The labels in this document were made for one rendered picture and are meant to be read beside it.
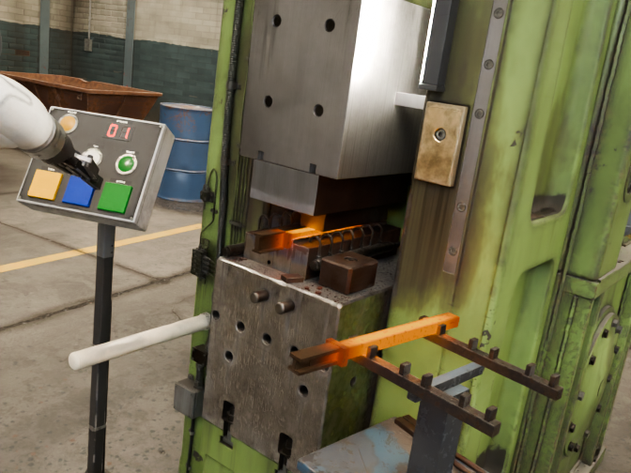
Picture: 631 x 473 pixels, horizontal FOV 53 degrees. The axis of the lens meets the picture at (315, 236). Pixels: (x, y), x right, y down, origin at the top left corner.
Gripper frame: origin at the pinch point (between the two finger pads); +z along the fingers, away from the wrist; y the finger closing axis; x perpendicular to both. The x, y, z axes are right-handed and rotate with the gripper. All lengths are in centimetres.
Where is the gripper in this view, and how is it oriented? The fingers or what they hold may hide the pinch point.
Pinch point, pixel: (92, 178)
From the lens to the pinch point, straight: 160.4
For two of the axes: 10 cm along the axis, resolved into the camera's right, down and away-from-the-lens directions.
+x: 2.2, -9.4, 2.6
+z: 1.3, 2.9, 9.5
